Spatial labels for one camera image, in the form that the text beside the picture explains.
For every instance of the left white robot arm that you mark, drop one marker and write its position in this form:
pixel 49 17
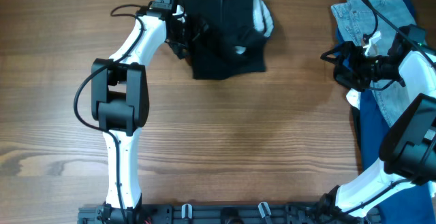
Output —
pixel 120 103

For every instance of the dark blue garment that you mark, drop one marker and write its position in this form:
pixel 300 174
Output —
pixel 378 110

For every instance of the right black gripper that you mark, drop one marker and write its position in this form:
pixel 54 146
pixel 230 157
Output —
pixel 357 53

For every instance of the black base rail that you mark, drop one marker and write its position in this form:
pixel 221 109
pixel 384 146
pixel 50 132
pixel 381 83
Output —
pixel 290 213

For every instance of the black pants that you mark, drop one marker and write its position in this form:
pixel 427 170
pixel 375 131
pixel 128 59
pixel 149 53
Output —
pixel 227 37

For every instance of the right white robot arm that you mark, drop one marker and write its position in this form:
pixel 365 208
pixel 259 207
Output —
pixel 407 153

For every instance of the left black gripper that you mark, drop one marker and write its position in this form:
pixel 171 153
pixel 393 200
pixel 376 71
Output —
pixel 177 48

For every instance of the white garment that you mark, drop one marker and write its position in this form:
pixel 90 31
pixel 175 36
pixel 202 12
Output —
pixel 353 98

